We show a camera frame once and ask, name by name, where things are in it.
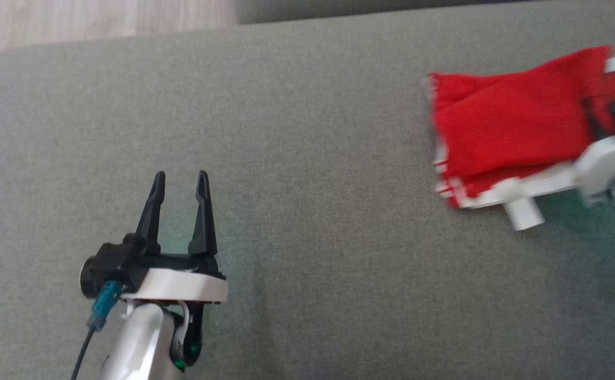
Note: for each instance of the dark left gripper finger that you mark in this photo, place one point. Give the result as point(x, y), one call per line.
point(151, 211)
point(203, 216)

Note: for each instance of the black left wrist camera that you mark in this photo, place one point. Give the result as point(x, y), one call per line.
point(112, 264)

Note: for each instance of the grey sofa seat cushion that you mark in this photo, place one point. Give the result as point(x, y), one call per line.
point(312, 211)

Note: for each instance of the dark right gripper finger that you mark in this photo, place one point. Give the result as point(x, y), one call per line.
point(593, 119)

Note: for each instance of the red Bulls basketball jersey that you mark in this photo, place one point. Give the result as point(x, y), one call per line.
point(508, 126)

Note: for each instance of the grey sofa back cushion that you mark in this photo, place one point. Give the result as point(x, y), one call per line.
point(365, 9)

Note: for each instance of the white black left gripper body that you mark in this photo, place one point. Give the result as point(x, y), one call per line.
point(180, 285)

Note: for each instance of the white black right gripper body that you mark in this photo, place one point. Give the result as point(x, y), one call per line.
point(603, 163)

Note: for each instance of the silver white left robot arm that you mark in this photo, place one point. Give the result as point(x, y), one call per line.
point(143, 343)

